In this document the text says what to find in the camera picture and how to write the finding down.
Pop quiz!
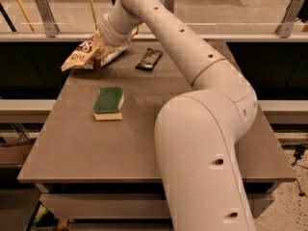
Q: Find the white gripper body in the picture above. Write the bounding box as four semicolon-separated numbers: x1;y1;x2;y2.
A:
99;0;142;46

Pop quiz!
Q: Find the brown chip bag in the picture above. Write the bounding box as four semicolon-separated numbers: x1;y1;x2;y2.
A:
61;28;139;71

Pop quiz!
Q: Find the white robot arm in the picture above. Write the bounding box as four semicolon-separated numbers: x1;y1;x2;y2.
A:
99;0;258;231

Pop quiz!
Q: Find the black candy bar wrapper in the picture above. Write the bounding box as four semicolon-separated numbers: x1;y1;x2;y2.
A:
135;48;163;71

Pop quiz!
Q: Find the green and yellow sponge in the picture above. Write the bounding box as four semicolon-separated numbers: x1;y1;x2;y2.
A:
93;87;124;121

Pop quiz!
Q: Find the glass railing panel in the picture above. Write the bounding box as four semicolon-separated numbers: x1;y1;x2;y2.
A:
0;0;308;36

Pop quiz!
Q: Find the middle metal railing bracket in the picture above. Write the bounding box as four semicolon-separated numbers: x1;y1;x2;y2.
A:
164;0;175;13

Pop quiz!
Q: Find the metal railing bracket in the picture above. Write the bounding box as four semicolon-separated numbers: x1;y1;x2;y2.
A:
275;0;305;39
164;0;175;13
35;0;60;38

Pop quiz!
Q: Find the left metal railing bracket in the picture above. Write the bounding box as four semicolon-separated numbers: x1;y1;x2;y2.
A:
35;0;60;38

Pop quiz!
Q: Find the right metal railing bracket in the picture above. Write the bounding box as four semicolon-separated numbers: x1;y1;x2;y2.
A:
275;0;305;39

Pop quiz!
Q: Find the black power adapter with cable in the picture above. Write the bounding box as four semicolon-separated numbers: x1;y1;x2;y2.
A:
292;144;307;197

